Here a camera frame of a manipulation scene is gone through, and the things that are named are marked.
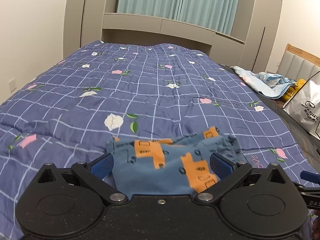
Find blue pants with orange cars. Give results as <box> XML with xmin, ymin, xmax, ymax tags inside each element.
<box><xmin>106</xmin><ymin>127</ymin><xmax>246</xmax><ymax>198</ymax></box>

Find white printed shopping bag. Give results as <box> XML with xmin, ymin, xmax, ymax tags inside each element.
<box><xmin>283</xmin><ymin>72</ymin><xmax>320</xmax><ymax>140</ymax></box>

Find blue grid floral quilt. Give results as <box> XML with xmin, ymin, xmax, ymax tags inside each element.
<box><xmin>1</xmin><ymin>41</ymin><xmax>313</xmax><ymax>239</ymax></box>

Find yellow package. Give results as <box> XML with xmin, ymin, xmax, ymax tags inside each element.
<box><xmin>281</xmin><ymin>79</ymin><xmax>306</xmax><ymax>102</ymax></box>

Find light blue crumpled blanket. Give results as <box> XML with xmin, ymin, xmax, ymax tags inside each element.
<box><xmin>231</xmin><ymin>66</ymin><xmax>296</xmax><ymax>99</ymax></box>

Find wooden padded headboard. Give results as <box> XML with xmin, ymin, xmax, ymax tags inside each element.
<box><xmin>277</xmin><ymin>43</ymin><xmax>320</xmax><ymax>81</ymax></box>

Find grey built-in cabinet unit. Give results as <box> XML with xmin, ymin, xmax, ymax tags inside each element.
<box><xmin>62</xmin><ymin>0</ymin><xmax>283</xmax><ymax>72</ymax></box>

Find teal window curtain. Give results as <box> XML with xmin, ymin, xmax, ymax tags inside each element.
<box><xmin>117</xmin><ymin>0</ymin><xmax>239</xmax><ymax>35</ymax></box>

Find white wall socket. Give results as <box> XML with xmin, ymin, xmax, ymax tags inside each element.
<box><xmin>9</xmin><ymin>78</ymin><xmax>17</xmax><ymax>93</ymax></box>

